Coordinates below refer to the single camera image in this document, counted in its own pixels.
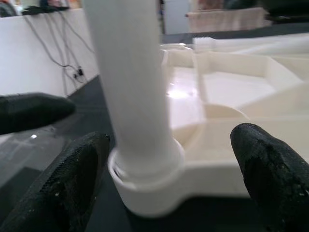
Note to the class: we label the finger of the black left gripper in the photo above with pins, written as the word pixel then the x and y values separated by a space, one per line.
pixel 31 111

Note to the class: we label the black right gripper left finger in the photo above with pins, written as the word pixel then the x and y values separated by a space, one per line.
pixel 62 188

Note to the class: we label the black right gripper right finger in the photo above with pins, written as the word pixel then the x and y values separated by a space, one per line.
pixel 275 183

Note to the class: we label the white plastic table top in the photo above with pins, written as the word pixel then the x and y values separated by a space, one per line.
pixel 229 149

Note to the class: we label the black power plug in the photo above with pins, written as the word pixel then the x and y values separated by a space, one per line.
pixel 79 72

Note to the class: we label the black router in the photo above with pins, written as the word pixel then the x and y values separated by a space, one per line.
pixel 43 9

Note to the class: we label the beige cloth covered table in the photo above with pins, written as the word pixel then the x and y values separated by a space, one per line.
pixel 227 20

